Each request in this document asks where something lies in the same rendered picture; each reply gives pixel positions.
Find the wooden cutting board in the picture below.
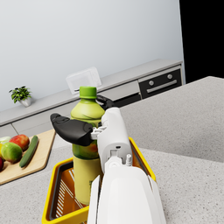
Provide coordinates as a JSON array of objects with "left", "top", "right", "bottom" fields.
[{"left": 0, "top": 129, "right": 57, "bottom": 186}]

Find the yellow slatted basket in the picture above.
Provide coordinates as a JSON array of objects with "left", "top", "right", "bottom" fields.
[{"left": 41, "top": 136, "right": 157, "bottom": 224}]

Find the green tea bottle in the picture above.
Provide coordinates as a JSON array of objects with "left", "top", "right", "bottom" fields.
[{"left": 70, "top": 86, "right": 106, "bottom": 207}]

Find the green cucumber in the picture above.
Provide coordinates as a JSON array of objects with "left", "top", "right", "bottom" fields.
[{"left": 18, "top": 135, "right": 39, "bottom": 169}]

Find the black built-in oven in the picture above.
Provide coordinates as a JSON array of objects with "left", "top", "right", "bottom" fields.
[{"left": 138, "top": 68, "right": 183, "bottom": 100}]

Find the green red mango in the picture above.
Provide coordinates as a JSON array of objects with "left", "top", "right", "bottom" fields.
[{"left": 0, "top": 142, "right": 24, "bottom": 164}]

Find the white microwave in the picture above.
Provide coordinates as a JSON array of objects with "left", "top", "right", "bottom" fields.
[{"left": 65, "top": 66, "right": 102, "bottom": 95}]

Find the grey kitchen counter cabinet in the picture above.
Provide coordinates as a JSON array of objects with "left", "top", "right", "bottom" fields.
[{"left": 0, "top": 59, "right": 184, "bottom": 138}]

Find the red apple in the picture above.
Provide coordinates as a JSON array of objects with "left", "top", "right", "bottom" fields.
[{"left": 9, "top": 134, "right": 31, "bottom": 151}]

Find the potted green plant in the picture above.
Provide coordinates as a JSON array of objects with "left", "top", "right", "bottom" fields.
[{"left": 8, "top": 85, "right": 32, "bottom": 108}]

